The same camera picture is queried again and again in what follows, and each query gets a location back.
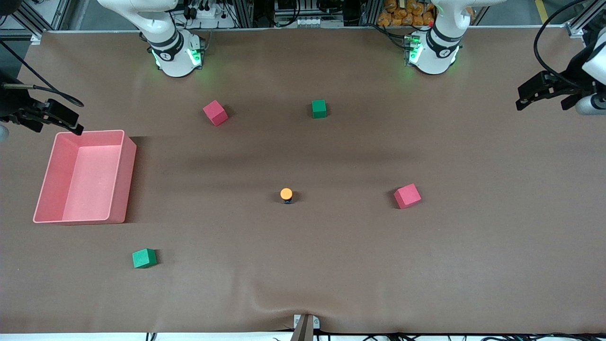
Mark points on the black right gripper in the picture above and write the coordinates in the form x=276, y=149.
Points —
x=14, y=105

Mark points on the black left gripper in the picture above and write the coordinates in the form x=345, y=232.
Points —
x=572, y=81

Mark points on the orange-capped black push button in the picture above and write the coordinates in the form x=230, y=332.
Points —
x=286, y=193

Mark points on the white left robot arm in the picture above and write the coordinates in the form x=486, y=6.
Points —
x=433, y=57

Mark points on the pink plastic bin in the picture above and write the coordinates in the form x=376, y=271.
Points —
x=85, y=189

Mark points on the pink foam cube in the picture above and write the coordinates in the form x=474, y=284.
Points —
x=215, y=112
x=407, y=196

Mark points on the green foam cube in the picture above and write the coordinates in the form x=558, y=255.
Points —
x=144, y=258
x=319, y=108

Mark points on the orange bagged items pile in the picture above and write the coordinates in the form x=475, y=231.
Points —
x=402, y=14

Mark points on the white power strip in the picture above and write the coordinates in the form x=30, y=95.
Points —
x=203, y=13

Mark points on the white terminal block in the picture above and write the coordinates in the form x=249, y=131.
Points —
x=319, y=22

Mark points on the brown table mat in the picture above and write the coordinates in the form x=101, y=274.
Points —
x=303, y=260

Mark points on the aluminium frame profile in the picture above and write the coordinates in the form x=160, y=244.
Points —
x=369, y=12
x=42, y=19
x=575, y=26
x=244, y=12

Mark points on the grey metal table bracket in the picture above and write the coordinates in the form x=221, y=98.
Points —
x=305, y=326

